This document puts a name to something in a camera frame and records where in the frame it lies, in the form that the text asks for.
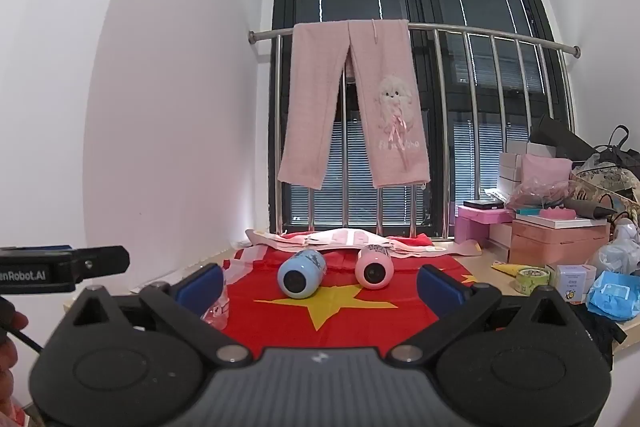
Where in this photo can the pink plastic bag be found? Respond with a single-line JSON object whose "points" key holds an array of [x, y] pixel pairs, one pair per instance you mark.
{"points": [[542, 179]]}

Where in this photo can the blue cup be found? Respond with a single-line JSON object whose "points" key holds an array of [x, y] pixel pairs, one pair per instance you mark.
{"points": [[302, 274]]}

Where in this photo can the small white box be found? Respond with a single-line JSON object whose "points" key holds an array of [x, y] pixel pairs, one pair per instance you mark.
{"points": [[575, 284]]}

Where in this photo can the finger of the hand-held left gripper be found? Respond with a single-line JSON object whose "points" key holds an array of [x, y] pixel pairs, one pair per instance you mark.
{"points": [[102, 261]]}

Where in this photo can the small pink box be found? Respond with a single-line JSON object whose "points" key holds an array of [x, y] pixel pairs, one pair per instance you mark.
{"points": [[480, 222]]}

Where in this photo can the stack of white boxes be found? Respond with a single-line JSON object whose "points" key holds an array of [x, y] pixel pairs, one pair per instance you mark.
{"points": [[509, 172]]}

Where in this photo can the pink cup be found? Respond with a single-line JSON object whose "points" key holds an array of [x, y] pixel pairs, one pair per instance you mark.
{"points": [[374, 268]]}

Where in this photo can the black cloth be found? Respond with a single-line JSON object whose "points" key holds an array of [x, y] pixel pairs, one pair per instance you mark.
{"points": [[602, 332]]}

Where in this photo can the metal railing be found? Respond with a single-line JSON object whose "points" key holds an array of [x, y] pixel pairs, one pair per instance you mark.
{"points": [[450, 29]]}

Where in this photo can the flat black box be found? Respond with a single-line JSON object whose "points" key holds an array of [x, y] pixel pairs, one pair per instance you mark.
{"points": [[482, 205]]}

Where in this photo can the blue packet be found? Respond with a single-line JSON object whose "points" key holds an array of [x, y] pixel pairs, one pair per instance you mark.
{"points": [[612, 297]]}

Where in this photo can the red cloth with yellow stars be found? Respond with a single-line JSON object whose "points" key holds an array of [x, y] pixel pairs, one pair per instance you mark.
{"points": [[280, 322]]}

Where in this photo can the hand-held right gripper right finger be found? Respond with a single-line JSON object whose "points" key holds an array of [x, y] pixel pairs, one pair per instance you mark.
{"points": [[440, 289]]}

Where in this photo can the dark grey hair dryer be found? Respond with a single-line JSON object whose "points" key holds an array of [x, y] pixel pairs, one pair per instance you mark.
{"points": [[587, 207]]}

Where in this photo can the black bag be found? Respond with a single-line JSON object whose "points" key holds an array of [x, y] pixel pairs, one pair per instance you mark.
{"points": [[570, 137]]}

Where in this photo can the person's left hand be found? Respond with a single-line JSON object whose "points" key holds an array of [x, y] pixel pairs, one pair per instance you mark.
{"points": [[12, 321]]}

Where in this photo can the clear plastic bag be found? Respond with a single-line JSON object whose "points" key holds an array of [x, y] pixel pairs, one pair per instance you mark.
{"points": [[612, 257]]}

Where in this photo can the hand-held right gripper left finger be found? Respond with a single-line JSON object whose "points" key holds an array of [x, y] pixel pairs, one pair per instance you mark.
{"points": [[200, 289]]}

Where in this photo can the floral bag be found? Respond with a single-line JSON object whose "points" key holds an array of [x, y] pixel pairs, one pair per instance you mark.
{"points": [[607, 184]]}

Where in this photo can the pink pants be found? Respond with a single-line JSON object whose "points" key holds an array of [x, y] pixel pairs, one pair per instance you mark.
{"points": [[395, 127]]}

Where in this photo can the large pink box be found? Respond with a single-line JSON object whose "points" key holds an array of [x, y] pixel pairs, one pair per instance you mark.
{"points": [[555, 239]]}

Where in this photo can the green tape roll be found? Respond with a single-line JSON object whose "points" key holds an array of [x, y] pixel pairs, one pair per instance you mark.
{"points": [[531, 281]]}

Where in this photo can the white and pink garment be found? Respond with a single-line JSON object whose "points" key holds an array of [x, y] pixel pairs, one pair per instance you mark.
{"points": [[345, 238]]}

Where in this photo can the yellow cone wrapper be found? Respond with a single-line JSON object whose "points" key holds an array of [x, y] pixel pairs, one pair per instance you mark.
{"points": [[507, 268]]}

